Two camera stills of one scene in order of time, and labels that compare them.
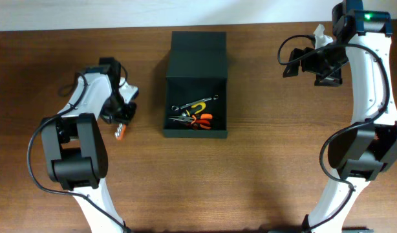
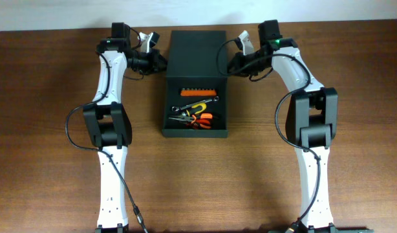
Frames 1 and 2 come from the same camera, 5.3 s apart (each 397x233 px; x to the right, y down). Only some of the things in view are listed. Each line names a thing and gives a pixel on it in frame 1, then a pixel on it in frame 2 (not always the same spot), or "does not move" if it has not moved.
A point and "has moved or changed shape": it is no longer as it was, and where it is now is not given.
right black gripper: (331, 79) -> (239, 68)
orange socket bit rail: (120, 131) has moved or changed shape
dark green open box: (197, 70) does not move
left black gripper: (125, 114) -> (153, 57)
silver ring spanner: (176, 107) does not move
